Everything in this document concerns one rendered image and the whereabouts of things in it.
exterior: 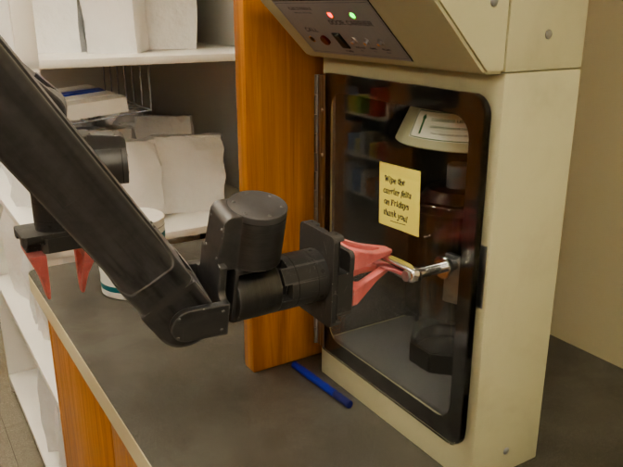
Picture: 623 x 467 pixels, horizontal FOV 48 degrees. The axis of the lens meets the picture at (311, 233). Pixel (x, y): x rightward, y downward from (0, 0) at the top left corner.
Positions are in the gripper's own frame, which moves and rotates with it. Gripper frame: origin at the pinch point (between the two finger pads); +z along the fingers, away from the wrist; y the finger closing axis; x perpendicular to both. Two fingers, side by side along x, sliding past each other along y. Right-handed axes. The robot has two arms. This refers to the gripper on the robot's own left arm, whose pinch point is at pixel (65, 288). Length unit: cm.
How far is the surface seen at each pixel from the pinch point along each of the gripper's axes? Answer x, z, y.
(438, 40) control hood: -43, -34, 28
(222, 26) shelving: 107, -31, 76
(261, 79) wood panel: -9.1, -27.8, 26.7
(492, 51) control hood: -46, -33, 31
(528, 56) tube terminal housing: -46, -32, 36
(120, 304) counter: 27.0, 16.0, 14.7
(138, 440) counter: -16.8, 15.9, 3.5
